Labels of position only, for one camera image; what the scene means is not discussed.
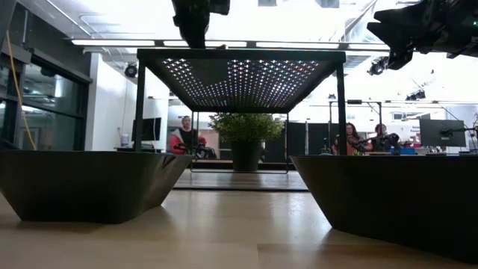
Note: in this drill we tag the round black speaker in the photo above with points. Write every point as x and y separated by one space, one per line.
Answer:
131 70

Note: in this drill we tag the dark background desk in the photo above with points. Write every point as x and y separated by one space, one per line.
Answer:
127 149

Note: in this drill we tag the black computer monitor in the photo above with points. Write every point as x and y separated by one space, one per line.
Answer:
146 129
442 132

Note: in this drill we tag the black ceiling spotlight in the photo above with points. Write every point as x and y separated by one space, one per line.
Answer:
415 95
378 66

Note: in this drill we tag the green plant in black pot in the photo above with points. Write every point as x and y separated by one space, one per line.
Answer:
246 129

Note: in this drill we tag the ceiling light rail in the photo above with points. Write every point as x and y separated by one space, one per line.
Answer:
112 42

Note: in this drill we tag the black framed glass partition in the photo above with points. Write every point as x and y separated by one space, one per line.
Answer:
81 123

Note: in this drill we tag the black metal table frame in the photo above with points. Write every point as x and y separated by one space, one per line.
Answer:
280 164

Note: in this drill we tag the black perforated metal stand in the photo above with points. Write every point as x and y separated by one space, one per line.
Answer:
242 54

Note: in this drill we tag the black metal rig frame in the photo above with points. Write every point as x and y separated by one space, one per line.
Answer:
354 101

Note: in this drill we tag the black wavy square plate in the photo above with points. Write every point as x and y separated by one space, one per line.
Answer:
93 187
392 198

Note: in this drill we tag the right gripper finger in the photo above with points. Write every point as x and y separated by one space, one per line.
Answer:
400 56
399 28

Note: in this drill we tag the black partition panel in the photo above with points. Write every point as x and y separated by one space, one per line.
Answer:
298 138

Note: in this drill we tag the person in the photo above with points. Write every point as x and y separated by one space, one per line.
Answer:
381 130
354 143
183 136

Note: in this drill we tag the white bottle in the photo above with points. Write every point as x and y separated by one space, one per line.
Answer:
124 140

